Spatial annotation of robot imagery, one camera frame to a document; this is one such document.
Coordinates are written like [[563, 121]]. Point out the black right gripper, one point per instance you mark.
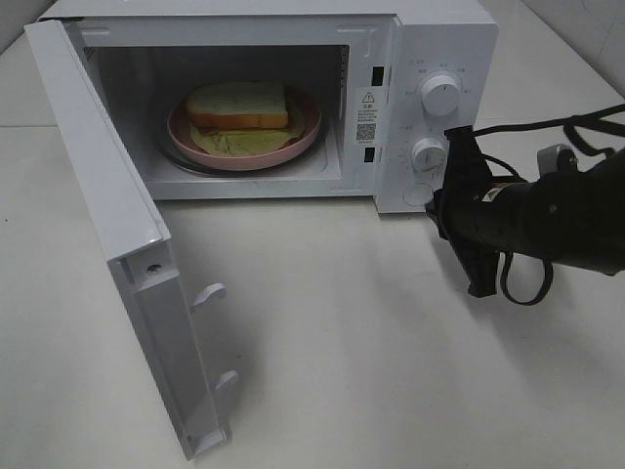
[[458, 205]]

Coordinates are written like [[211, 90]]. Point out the round white door button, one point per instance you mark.
[[418, 195]]

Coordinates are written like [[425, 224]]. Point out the white timer knob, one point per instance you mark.
[[427, 154]]

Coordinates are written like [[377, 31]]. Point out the pink round plate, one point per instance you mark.
[[301, 107]]

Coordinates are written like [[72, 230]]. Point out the white bread sandwich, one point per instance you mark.
[[238, 105]]

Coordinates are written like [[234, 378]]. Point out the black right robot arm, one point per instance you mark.
[[568, 217]]

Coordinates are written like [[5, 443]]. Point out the upper white power knob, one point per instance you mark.
[[440, 93]]

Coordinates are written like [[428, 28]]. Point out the white warning label sticker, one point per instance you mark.
[[365, 115]]

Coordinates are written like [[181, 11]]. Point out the white microwave oven body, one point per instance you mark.
[[145, 56]]

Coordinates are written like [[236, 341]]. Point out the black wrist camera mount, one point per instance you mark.
[[556, 158]]

